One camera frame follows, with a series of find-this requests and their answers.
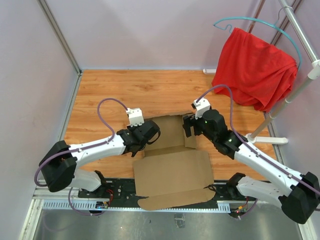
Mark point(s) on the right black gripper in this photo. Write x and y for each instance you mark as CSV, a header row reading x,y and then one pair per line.
x,y
189,121

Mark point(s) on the brown cardboard box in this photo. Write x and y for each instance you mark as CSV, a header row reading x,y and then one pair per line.
x,y
172,172

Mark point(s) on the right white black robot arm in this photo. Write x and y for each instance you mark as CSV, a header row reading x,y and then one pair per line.
x,y
296,194

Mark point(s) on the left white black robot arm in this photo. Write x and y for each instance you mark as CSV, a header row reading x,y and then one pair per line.
x,y
61,166

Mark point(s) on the red cloth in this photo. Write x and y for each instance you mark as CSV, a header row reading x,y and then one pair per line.
x,y
254,72

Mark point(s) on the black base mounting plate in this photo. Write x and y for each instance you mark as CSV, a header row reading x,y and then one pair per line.
x,y
122,192

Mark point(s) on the white clothes rack stand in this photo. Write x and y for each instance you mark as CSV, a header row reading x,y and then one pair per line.
x,y
289,11

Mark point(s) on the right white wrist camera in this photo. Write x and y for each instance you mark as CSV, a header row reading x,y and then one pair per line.
x,y
200,107

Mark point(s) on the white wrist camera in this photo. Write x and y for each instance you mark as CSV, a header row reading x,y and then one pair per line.
x,y
200,107
135,117

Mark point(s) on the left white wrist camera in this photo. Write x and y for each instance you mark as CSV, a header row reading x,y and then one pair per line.
x,y
135,117

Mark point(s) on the aluminium rail frame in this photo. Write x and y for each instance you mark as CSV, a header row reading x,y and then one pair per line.
x,y
65,216

